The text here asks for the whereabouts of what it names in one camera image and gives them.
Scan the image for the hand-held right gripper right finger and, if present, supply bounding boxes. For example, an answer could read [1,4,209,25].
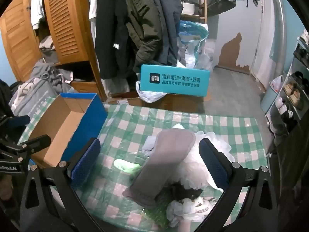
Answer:
[198,138,278,232]

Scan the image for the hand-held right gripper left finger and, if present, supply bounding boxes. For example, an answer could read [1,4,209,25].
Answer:
[20,138,102,232]

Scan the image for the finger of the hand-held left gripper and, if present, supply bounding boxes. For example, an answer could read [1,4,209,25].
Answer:
[19,135,52,154]

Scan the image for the white mesh bath pouf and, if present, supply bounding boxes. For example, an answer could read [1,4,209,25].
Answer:
[172,130,236,191]

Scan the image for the blue cardboard box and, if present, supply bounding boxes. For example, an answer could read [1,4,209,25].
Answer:
[29,93,108,169]

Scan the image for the grey fabric pad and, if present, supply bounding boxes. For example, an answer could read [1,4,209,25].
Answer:
[123,129,196,207]

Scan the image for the dark cloth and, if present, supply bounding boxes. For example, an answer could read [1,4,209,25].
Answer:
[0,78,31,139]

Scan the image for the light green sock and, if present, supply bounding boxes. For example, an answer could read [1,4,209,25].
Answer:
[113,159,141,174]

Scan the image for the black cloth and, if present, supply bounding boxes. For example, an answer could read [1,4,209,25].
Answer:
[156,182,203,203]

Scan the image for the green checked tablecloth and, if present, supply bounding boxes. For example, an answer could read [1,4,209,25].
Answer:
[19,97,269,232]

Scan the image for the crumpled white plastic bag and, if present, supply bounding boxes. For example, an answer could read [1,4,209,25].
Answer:
[166,196,220,228]

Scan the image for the pile of grey clothes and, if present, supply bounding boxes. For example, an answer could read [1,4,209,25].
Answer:
[8,36,76,117]

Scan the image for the light grey cloth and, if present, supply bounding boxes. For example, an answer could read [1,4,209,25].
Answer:
[142,136,158,157]

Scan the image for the brown cardboard box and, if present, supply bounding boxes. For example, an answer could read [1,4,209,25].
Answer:
[107,91,206,113]

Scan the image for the green bubble wrap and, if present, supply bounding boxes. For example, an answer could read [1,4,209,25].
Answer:
[141,198,170,229]

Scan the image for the light blue bin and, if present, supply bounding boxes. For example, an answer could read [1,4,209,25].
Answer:
[260,78,286,117]

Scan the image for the black shoe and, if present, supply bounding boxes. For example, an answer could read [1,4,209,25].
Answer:
[281,112,298,131]

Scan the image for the thin white plastic bag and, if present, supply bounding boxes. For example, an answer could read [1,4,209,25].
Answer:
[135,81,167,103]

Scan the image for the teal printed box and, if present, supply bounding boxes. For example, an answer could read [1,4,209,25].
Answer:
[140,64,211,97]

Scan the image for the shoe rack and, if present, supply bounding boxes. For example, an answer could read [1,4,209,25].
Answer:
[265,28,309,136]

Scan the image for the white bag in bin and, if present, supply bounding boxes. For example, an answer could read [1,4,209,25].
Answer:
[269,75,284,90]

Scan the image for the clear plastic bag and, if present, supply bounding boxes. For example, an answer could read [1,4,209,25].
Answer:
[195,53,216,71]

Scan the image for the tan shoe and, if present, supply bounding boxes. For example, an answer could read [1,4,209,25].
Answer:
[284,82,297,96]
[289,90,303,105]

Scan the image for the wooden louvred wardrobe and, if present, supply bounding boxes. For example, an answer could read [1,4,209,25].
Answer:
[0,0,107,102]

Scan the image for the blue and white plastic bag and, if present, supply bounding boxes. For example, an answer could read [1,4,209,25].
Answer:
[177,20,209,68]

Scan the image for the black hanging coat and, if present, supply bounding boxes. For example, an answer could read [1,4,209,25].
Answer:
[95,0,137,80]

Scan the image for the pale shirt on wardrobe door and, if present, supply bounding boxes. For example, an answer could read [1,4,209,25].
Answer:
[30,0,45,31]

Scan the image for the olive hanging jacket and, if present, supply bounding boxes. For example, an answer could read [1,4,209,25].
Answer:
[125,0,163,75]

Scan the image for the white hanging shirt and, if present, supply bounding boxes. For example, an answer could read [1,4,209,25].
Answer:
[81,0,105,35]

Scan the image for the grey-blue hanging jacket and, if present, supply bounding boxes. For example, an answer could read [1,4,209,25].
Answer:
[147,0,184,65]

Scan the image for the white pot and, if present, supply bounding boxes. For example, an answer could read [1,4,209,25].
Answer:
[181,1,196,15]

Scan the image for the wooden shelf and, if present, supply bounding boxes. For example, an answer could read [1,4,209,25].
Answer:
[180,0,208,25]

